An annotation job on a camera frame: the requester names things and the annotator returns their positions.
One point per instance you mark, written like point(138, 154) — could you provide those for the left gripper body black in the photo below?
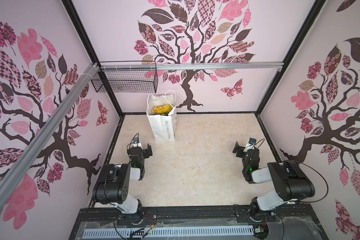
point(147, 150)

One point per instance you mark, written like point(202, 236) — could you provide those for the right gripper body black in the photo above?
point(238, 150)

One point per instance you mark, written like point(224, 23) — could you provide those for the white paper bag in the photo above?
point(163, 125)

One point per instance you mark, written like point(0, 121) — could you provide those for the yellow chip bag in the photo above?
point(163, 110)

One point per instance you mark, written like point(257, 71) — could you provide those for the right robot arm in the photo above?
point(290, 183)

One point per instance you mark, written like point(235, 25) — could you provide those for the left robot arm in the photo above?
point(112, 185)

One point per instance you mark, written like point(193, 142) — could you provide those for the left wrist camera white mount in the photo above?
point(135, 143)

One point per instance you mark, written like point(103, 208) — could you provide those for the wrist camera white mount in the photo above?
point(135, 143)
point(250, 144)

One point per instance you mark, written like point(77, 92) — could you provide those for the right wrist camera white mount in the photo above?
point(250, 144)

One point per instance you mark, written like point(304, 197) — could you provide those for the white slotted cable duct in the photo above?
point(167, 232)

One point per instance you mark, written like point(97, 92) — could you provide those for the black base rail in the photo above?
point(288, 222)

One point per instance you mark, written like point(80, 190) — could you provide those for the black wire basket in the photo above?
point(126, 77)

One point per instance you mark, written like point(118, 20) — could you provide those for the aluminium rail back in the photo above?
point(210, 66)

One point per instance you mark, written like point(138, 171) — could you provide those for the aluminium rail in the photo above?
point(210, 66)
point(16, 173)

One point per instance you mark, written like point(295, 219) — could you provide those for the aluminium rail left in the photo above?
point(16, 173)

